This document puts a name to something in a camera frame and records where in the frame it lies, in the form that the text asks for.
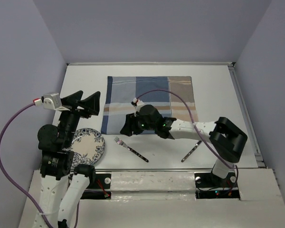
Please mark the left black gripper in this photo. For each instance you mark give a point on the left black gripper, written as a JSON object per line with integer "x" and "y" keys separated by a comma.
{"x": 91, "y": 103}

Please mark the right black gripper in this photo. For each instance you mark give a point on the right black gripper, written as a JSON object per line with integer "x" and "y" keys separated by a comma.
{"x": 131, "y": 124}

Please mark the silver fork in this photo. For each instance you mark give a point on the silver fork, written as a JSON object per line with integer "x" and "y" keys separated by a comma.
{"x": 123, "y": 144}

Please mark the blue floral ceramic plate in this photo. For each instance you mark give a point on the blue floral ceramic plate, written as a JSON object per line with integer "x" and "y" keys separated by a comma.
{"x": 88, "y": 146}

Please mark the blue beige plaid cloth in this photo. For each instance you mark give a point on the blue beige plaid cloth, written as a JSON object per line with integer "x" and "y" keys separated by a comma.
{"x": 172, "y": 96}

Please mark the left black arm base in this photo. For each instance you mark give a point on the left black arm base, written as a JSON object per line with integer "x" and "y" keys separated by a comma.
{"x": 99, "y": 189}

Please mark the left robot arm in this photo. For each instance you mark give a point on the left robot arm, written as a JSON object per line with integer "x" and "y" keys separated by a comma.
{"x": 57, "y": 201}

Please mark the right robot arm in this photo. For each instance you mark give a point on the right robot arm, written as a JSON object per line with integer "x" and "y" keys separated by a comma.
{"x": 227, "y": 139}

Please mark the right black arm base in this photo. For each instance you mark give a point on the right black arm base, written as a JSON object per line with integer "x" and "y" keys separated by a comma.
{"x": 209, "y": 186}

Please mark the silver table knife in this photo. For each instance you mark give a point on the silver table knife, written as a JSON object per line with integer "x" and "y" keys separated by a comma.
{"x": 191, "y": 151}

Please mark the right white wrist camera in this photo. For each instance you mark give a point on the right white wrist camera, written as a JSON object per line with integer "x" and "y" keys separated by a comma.
{"x": 137, "y": 104}

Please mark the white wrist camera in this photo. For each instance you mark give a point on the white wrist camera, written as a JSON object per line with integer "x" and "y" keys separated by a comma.
{"x": 50, "y": 101}
{"x": 137, "y": 104}

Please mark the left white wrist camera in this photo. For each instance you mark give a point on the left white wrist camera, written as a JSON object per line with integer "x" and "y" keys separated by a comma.
{"x": 50, "y": 101}

